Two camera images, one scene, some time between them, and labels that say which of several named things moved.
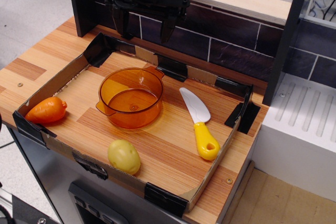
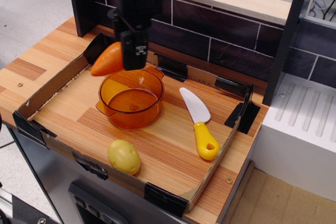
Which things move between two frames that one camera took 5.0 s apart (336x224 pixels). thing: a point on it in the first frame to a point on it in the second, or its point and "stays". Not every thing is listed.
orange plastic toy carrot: x=47 y=110 to x=110 y=61
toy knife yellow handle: x=208 y=149 stays
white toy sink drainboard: x=297 y=140 stays
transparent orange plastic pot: x=132 y=97 stays
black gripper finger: x=168 y=25 to x=135 y=45
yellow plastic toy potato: x=124 y=156 stays
